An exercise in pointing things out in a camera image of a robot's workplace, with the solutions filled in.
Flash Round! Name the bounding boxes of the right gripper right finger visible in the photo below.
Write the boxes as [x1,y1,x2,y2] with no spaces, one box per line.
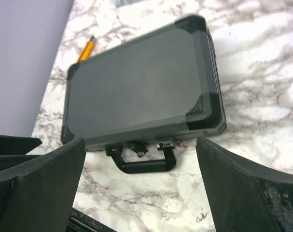
[196,137,293,232]

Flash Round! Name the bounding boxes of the yellow black utility knife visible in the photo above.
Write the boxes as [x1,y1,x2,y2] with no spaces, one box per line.
[77,35,96,62]

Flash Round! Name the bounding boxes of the black poker set case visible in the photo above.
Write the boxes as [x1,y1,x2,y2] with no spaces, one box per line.
[61,14,226,174]

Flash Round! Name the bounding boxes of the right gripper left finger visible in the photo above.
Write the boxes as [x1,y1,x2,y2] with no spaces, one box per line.
[0,138,85,232]

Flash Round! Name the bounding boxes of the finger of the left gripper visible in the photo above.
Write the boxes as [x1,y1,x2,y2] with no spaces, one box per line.
[0,135,42,155]
[0,155,40,171]

